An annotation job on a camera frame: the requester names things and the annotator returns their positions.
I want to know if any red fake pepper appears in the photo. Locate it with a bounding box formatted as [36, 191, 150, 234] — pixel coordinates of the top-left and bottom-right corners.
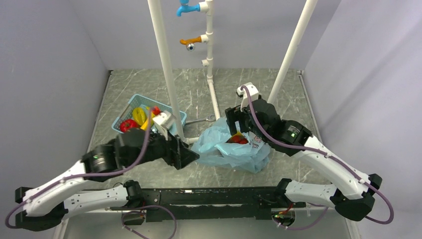
[119, 119, 139, 133]

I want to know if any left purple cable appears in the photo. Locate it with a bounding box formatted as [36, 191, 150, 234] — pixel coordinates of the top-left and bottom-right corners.
[4, 110, 154, 229]

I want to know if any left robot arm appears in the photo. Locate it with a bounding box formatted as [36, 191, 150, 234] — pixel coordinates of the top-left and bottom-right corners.
[11, 129, 199, 232]

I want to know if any red fake fruit in bag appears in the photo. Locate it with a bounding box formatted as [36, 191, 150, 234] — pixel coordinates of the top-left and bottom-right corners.
[226, 131, 249, 144]

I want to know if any orange plastic faucet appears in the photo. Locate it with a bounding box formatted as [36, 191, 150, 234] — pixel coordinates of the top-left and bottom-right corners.
[179, 36, 202, 51]

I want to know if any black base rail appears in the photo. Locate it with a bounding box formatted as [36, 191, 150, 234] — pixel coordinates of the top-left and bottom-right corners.
[111, 187, 305, 222]

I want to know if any silver steel wrench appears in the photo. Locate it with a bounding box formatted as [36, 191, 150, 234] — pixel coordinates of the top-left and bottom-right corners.
[185, 115, 216, 125]

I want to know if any light blue plastic bag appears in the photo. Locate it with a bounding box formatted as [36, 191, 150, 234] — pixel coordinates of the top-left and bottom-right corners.
[191, 117, 271, 173]

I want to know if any blue plastic faucet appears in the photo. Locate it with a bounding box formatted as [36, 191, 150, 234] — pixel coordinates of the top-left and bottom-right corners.
[176, 0, 201, 17]

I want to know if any white pvc pipe frame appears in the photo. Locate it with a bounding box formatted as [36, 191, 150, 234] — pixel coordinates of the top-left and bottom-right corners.
[148, 0, 318, 144]

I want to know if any light blue plastic basket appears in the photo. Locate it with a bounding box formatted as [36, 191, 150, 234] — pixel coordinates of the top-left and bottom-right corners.
[111, 94, 187, 139]

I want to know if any yellow fake banana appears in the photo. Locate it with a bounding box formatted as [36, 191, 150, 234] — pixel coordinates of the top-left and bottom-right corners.
[140, 107, 156, 130]

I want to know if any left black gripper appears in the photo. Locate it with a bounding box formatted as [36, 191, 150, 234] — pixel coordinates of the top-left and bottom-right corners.
[124, 124, 200, 169]

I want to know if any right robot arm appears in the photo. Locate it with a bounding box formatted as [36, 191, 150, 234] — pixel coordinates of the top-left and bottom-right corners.
[225, 99, 382, 222]

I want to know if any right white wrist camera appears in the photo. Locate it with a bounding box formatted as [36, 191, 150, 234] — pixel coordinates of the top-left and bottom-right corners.
[236, 82, 260, 111]

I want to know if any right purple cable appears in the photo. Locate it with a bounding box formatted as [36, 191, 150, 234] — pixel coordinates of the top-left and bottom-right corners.
[240, 85, 395, 226]

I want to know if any purple cable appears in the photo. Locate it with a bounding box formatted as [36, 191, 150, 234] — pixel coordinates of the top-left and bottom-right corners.
[240, 85, 395, 226]
[4, 110, 154, 229]

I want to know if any yellow fake pepper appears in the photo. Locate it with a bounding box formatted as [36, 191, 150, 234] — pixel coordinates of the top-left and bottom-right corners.
[132, 107, 147, 126]

